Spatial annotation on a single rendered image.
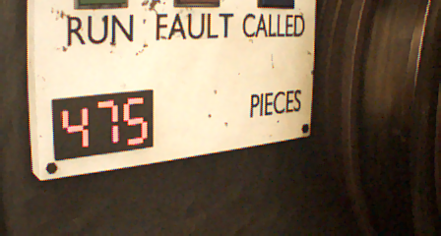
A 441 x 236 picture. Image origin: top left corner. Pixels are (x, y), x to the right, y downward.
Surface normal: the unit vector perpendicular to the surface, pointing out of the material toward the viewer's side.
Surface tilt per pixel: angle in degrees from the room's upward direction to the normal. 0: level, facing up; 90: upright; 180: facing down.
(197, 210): 90
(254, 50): 90
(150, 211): 90
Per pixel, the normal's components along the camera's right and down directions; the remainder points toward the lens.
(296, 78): 0.57, 0.19
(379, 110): -0.82, 0.16
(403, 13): -0.78, -0.18
